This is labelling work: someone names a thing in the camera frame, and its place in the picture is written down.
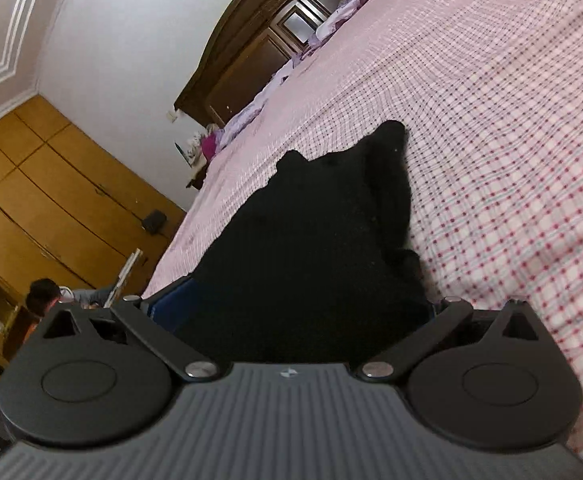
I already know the wooden desk with papers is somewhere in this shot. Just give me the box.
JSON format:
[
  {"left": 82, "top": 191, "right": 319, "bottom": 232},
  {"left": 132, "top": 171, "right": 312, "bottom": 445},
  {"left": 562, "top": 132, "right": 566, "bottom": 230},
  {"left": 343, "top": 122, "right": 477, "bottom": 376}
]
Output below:
[{"left": 104, "top": 248, "right": 144, "bottom": 309}]

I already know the small black hanging bag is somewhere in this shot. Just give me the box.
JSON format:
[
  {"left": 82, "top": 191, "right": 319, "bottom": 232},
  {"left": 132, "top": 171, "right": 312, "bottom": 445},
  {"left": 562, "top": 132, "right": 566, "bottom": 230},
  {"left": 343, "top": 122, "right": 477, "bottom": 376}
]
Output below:
[{"left": 142, "top": 209, "right": 168, "bottom": 236}]

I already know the orange wooden wardrobe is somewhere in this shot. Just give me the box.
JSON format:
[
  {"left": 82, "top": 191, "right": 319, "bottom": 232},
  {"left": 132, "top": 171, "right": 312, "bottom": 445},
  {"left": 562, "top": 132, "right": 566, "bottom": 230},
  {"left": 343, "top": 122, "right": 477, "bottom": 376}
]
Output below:
[{"left": 0, "top": 96, "right": 185, "bottom": 374}]

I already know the dark wooden headboard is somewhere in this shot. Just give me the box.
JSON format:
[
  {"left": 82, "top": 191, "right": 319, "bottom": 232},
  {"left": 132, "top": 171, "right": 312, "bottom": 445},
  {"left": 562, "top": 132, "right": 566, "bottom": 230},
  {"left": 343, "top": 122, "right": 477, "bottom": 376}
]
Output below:
[{"left": 174, "top": 0, "right": 342, "bottom": 126}]

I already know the seated person in grey hoodie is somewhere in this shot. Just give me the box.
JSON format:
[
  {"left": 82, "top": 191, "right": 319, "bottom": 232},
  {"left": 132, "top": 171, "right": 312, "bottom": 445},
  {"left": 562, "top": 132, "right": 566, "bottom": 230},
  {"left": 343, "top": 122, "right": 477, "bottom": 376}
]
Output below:
[{"left": 24, "top": 278, "right": 114, "bottom": 341}]

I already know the black knit cardigan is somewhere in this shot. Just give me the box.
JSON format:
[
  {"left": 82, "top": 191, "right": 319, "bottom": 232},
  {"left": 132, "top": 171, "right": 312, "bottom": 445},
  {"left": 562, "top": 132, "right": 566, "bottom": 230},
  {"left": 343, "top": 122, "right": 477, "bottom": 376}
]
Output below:
[{"left": 176, "top": 120, "right": 433, "bottom": 364}]

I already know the right purple ruffled pillow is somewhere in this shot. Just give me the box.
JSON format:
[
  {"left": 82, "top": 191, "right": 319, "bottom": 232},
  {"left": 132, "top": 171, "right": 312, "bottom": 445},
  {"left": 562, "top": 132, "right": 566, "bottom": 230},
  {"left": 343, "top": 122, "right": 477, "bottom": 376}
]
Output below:
[{"left": 301, "top": 0, "right": 369, "bottom": 58}]

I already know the pink checked bedspread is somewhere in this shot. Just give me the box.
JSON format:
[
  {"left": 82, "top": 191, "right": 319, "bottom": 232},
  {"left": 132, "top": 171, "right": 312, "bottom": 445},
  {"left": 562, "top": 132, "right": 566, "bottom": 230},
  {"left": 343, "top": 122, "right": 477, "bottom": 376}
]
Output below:
[{"left": 140, "top": 0, "right": 583, "bottom": 470}]

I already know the purple ruffled pillow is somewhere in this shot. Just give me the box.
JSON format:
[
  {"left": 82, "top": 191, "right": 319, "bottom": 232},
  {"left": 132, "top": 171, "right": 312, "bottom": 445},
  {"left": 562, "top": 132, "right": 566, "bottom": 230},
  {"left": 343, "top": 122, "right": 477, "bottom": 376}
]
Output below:
[
  {"left": 301, "top": 0, "right": 369, "bottom": 58},
  {"left": 216, "top": 58, "right": 296, "bottom": 153}
]

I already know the wall light switch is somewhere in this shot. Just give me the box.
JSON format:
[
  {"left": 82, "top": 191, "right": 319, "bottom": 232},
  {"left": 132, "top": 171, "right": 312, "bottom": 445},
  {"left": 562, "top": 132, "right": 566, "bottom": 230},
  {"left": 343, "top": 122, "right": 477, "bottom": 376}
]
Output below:
[{"left": 166, "top": 110, "right": 178, "bottom": 122}]

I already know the left dark nightstand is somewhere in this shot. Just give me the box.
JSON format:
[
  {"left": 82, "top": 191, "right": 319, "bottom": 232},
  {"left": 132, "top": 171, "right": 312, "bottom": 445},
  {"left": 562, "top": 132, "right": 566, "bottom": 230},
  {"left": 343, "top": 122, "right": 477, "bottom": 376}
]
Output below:
[{"left": 186, "top": 162, "right": 210, "bottom": 191}]

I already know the left purple ruffled pillow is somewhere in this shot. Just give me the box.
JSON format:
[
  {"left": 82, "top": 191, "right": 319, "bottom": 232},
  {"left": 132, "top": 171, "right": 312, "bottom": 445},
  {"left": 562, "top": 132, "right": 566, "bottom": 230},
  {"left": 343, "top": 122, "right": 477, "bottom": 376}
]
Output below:
[{"left": 216, "top": 58, "right": 296, "bottom": 153}]

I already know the magenta cloth on nightstand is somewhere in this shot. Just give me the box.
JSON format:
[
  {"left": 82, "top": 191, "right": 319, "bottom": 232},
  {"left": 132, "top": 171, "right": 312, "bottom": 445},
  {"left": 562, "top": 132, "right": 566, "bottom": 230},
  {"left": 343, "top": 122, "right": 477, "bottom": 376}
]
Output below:
[{"left": 200, "top": 131, "right": 218, "bottom": 162}]

